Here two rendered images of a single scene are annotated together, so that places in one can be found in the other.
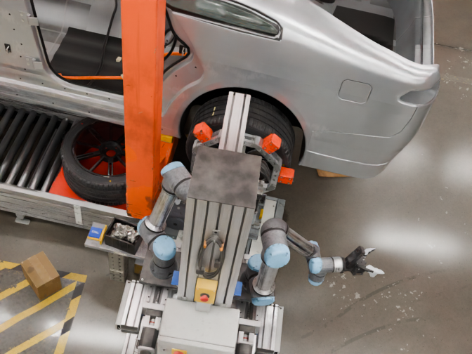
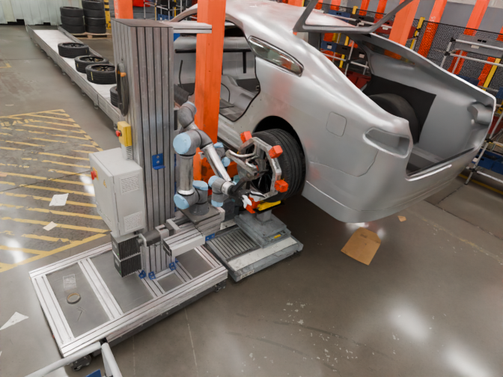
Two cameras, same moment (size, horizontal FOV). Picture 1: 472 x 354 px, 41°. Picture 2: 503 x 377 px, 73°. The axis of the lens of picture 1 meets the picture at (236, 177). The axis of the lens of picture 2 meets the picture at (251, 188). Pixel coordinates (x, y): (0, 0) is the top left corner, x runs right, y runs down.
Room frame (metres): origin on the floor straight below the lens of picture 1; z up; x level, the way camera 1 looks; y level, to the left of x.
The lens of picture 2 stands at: (0.57, -1.92, 2.30)
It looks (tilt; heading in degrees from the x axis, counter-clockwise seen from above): 32 degrees down; 46
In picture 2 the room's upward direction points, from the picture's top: 8 degrees clockwise
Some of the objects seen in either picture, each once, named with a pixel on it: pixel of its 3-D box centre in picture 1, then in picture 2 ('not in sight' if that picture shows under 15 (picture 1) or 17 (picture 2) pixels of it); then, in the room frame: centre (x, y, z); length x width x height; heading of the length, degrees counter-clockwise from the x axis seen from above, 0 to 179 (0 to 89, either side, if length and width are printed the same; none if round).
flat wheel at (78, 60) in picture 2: not in sight; (92, 64); (2.86, 5.80, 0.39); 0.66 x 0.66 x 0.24
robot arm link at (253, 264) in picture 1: (258, 268); (198, 191); (1.69, -0.20, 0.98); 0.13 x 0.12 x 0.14; 16
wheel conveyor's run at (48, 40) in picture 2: not in sight; (72, 56); (2.91, 7.44, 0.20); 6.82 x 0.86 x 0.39; 88
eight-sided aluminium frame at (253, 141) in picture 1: (235, 165); (257, 169); (2.45, 0.02, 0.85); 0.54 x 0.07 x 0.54; 88
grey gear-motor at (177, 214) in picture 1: (182, 204); (235, 204); (2.50, 0.33, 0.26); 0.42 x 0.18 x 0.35; 178
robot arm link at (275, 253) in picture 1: (267, 270); (186, 171); (1.57, -0.24, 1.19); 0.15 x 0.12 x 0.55; 16
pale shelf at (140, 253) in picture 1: (122, 241); not in sight; (2.02, 0.61, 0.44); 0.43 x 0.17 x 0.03; 88
